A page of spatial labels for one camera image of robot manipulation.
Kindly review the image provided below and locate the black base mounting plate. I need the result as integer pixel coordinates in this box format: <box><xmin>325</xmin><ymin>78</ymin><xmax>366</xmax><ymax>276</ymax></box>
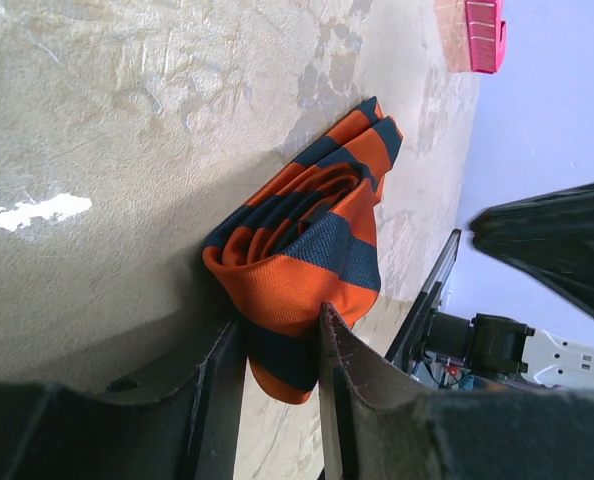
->
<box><xmin>385</xmin><ymin>229</ymin><xmax>461</xmax><ymax>374</ymax></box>

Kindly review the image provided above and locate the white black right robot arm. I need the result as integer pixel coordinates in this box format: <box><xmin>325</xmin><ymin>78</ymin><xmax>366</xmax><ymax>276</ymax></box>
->
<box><xmin>424</xmin><ymin>183</ymin><xmax>594</xmax><ymax>390</ymax></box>

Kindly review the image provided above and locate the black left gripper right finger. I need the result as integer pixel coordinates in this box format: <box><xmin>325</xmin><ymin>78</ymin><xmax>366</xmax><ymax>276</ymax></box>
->
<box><xmin>319</xmin><ymin>304</ymin><xmax>594</xmax><ymax>479</ymax></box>

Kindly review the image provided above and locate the pink rectangular box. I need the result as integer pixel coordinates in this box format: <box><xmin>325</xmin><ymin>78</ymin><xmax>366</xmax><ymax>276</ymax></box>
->
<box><xmin>465</xmin><ymin>0</ymin><xmax>507</xmax><ymax>74</ymax></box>

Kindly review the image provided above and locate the orange navy striped tie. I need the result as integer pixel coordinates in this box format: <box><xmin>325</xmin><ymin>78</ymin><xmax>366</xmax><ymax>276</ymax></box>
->
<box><xmin>202</xmin><ymin>97</ymin><xmax>403</xmax><ymax>405</ymax></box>

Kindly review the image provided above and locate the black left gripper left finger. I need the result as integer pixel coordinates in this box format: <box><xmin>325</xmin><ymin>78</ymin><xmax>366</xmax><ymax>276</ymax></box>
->
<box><xmin>0</xmin><ymin>317</ymin><xmax>245</xmax><ymax>479</ymax></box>

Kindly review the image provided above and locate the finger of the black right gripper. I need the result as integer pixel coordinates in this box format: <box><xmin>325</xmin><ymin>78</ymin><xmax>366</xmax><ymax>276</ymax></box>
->
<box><xmin>468</xmin><ymin>182</ymin><xmax>594</xmax><ymax>318</ymax></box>

